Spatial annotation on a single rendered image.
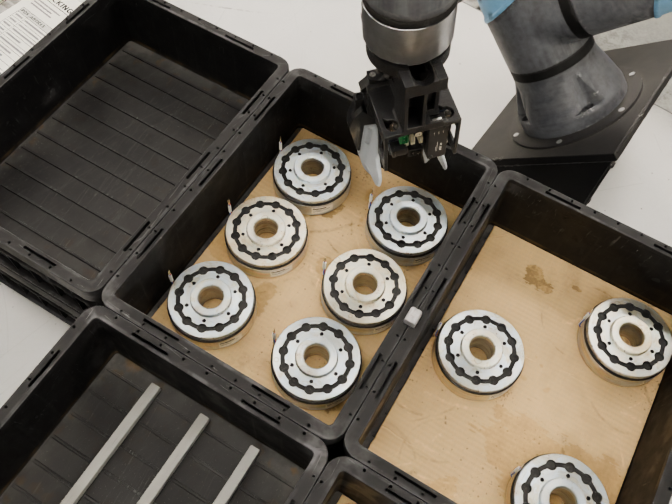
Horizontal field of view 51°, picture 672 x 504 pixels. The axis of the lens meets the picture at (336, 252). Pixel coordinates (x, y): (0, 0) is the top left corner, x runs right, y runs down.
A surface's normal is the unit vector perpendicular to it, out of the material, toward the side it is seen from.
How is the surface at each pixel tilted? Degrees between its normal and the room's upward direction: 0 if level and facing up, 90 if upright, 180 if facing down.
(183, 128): 0
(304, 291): 0
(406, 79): 6
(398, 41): 93
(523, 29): 81
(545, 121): 74
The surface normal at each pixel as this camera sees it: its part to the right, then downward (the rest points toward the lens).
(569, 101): -0.23, 0.34
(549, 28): -0.34, 0.80
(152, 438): 0.05, -0.48
